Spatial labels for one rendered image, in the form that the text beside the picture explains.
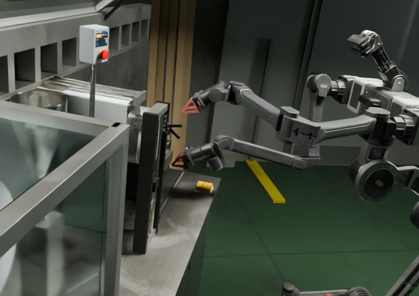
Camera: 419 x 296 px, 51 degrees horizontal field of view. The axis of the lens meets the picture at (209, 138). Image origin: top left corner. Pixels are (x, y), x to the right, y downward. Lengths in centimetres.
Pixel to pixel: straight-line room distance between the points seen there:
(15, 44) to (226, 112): 307
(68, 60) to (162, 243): 84
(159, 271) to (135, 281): 10
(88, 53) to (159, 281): 79
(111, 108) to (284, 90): 327
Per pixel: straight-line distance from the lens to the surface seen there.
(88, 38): 129
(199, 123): 450
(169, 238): 177
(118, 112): 156
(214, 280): 304
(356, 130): 159
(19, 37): 155
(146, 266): 163
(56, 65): 178
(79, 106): 162
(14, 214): 58
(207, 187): 212
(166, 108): 155
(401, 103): 184
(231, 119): 441
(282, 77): 461
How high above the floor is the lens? 190
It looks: 21 degrees down
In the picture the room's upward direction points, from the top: 8 degrees clockwise
